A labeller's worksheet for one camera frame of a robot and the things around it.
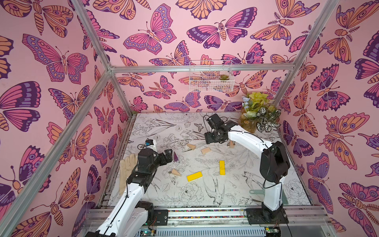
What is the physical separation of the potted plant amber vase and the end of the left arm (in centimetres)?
57

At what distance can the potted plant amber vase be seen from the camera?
875mm

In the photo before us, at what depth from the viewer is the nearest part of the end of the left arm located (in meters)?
0.62
